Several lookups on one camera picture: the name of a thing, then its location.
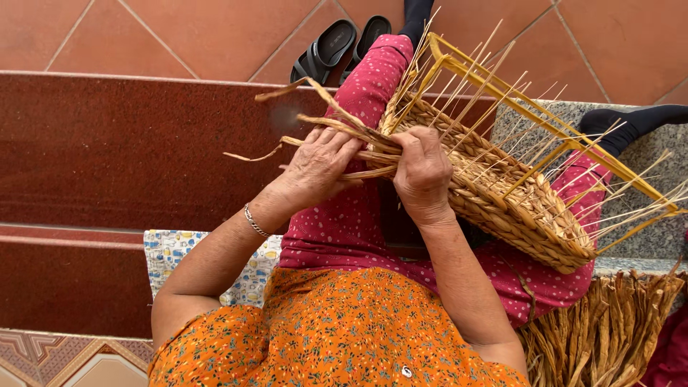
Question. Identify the person's right hand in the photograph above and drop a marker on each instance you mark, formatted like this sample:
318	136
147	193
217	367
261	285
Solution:
424	180

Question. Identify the person's left hand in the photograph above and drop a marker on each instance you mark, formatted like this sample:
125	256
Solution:
314	172

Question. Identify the person's left fingers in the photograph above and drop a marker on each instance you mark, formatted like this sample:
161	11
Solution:
336	141

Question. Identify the dried straw strands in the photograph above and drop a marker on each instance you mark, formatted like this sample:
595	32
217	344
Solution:
344	122

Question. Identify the woven straw basket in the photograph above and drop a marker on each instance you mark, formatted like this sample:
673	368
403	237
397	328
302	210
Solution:
500	207

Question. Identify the pink dotted trousers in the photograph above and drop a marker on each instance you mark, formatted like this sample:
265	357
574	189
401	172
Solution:
344	226

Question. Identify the black sandal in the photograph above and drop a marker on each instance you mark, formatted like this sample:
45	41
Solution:
325	51
368	37

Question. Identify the black sock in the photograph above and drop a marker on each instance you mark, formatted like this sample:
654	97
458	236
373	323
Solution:
416	19
629	126

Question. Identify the orange floral blouse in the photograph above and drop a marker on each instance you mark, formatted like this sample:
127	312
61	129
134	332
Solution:
333	333

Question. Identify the patterned seat cushion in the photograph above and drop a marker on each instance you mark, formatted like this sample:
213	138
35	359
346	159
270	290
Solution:
172	258

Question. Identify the bundle of dried straw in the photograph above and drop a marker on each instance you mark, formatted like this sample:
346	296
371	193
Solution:
602	333

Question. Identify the dark red cloth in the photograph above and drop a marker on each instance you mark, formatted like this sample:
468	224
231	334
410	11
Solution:
669	355

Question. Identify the yellow metal frame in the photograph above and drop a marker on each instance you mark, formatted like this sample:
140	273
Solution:
537	115

